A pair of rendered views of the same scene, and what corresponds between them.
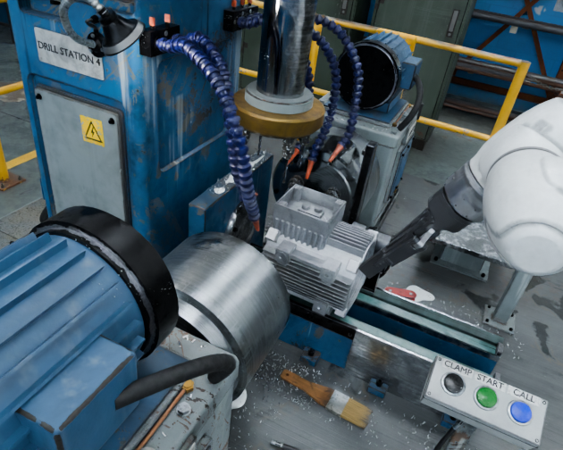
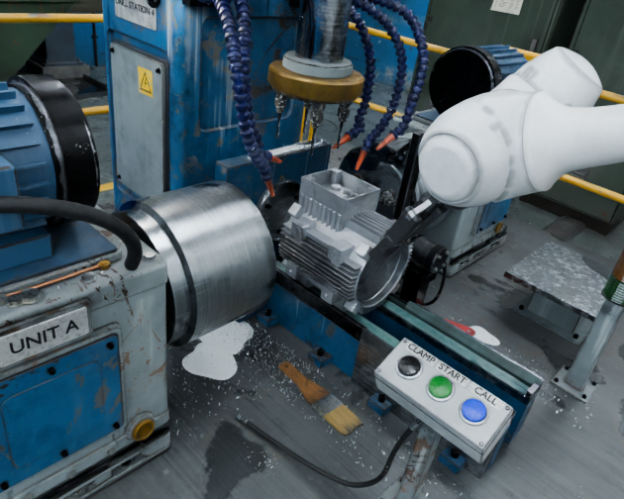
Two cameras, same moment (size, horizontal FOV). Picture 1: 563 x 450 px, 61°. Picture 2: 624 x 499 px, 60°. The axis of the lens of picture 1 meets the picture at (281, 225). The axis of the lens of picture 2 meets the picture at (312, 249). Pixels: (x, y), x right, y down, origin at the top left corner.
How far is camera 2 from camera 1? 0.36 m
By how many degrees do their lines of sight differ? 17
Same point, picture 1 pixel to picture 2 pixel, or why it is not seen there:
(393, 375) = not seen: hidden behind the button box
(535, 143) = (513, 86)
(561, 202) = (477, 116)
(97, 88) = (152, 40)
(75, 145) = (133, 97)
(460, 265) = (550, 321)
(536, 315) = not seen: outside the picture
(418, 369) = not seen: hidden behind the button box
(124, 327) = (30, 162)
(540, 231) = (444, 142)
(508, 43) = not seen: outside the picture
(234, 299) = (202, 230)
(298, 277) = (309, 256)
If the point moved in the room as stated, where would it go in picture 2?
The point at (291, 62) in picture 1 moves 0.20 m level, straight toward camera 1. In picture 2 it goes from (323, 23) to (272, 34)
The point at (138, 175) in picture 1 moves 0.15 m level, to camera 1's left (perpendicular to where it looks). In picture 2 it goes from (174, 127) to (114, 109)
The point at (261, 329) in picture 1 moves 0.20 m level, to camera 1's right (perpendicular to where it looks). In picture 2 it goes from (226, 268) to (346, 313)
